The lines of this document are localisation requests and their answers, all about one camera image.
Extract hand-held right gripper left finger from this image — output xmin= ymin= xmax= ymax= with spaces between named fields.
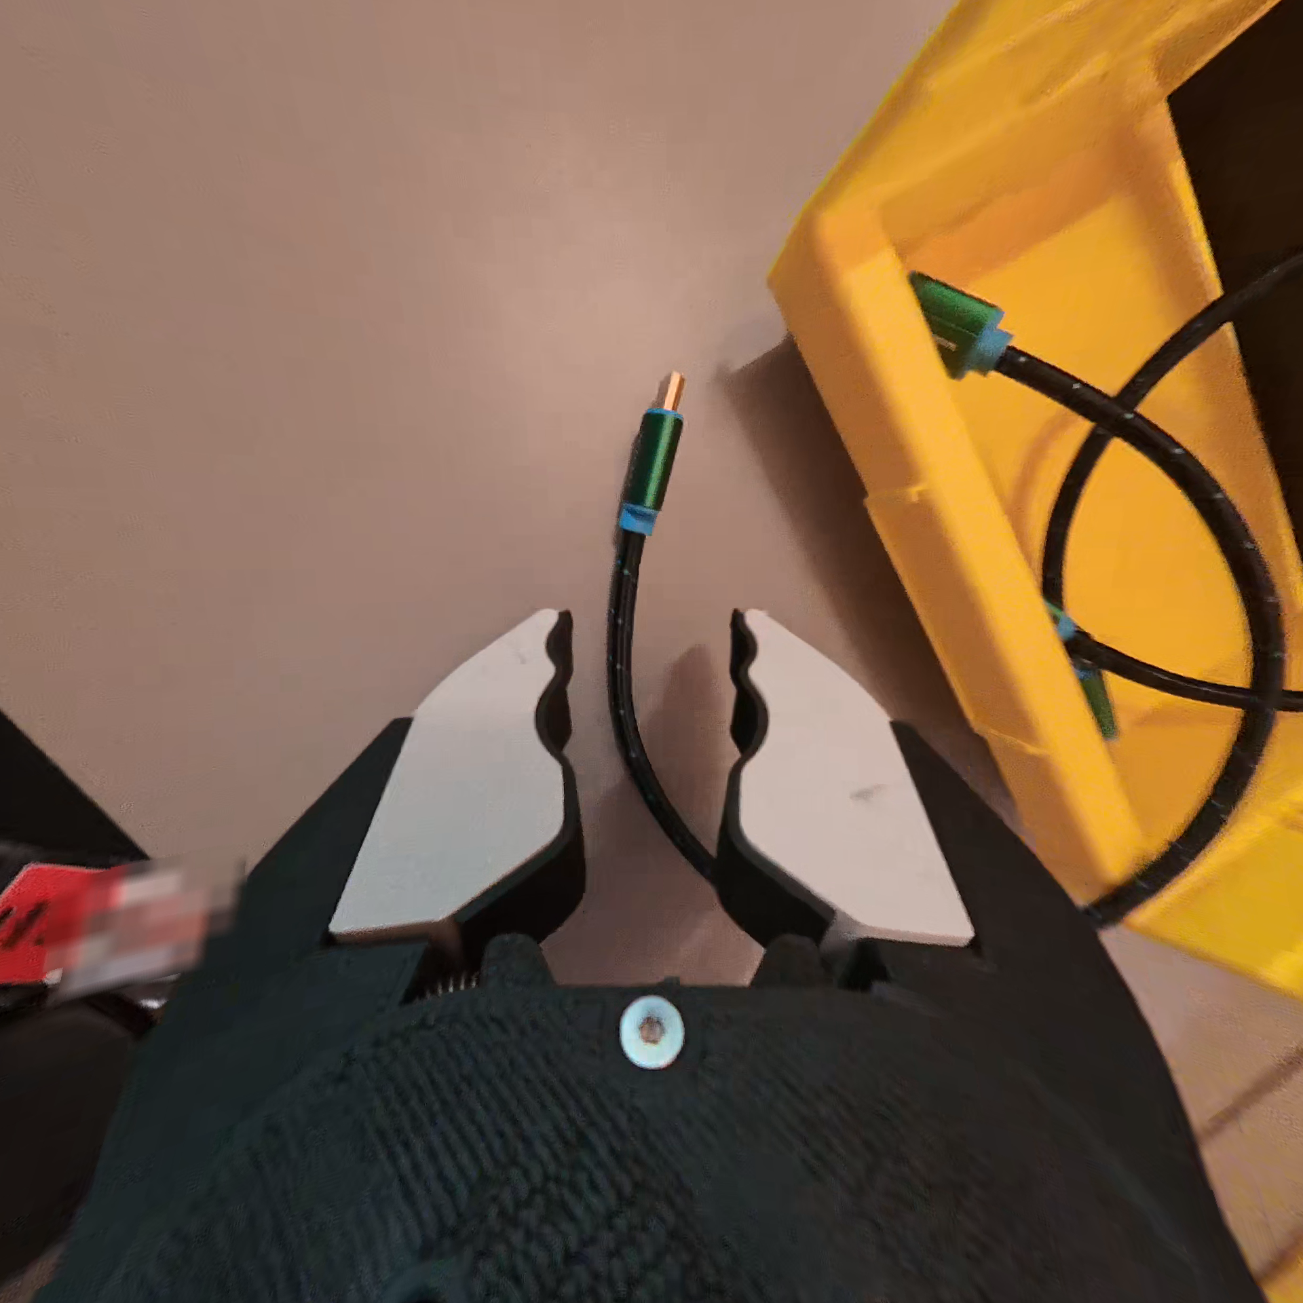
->
xmin=330 ymin=609 xmax=588 ymax=945

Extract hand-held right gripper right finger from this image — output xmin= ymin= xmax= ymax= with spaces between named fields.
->
xmin=716 ymin=609 xmax=976 ymax=950

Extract yellow plastic bin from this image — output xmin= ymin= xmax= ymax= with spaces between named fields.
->
xmin=766 ymin=0 xmax=1303 ymax=1001

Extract black braided cable green plugs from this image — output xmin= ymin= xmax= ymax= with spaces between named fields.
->
xmin=606 ymin=271 xmax=1289 ymax=930
xmin=1040 ymin=253 xmax=1303 ymax=745

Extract smooth desk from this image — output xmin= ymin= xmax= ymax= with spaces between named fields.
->
xmin=0 ymin=0 xmax=1303 ymax=1303

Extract red badge strap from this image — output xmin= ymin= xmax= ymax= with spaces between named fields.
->
xmin=0 ymin=863 xmax=71 ymax=983

